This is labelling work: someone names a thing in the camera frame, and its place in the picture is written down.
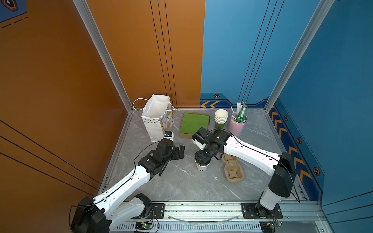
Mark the aluminium front rail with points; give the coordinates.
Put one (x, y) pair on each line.
(214, 211)

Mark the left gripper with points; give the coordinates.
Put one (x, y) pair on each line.
(181, 150)

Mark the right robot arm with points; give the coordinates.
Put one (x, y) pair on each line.
(278, 166)

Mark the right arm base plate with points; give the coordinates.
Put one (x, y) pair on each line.
(250, 210)

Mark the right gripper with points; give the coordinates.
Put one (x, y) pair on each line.
(199, 158)

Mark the cartoon animal paper gift bag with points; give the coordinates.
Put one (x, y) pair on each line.
(157, 115)

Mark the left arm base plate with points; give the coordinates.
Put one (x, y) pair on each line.
(153, 210)

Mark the white paper coffee cup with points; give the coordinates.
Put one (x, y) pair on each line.
(201, 167)

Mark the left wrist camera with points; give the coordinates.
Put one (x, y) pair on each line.
(169, 135)

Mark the green paper napkin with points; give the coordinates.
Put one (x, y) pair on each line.
(194, 123)

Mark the small right circuit board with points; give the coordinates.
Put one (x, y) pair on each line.
(269, 227)

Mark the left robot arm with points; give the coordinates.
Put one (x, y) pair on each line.
(105, 212)

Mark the pink straw holder cup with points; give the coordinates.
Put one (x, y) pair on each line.
(236, 128)

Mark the stack of paper cups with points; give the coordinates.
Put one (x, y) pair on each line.
(220, 117)

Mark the bundle of wrapped straws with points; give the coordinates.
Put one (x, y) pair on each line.
(241, 115)

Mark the green circuit board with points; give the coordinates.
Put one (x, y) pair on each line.
(143, 227)

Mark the stack of pulp cup carriers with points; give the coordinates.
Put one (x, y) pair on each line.
(233, 170)

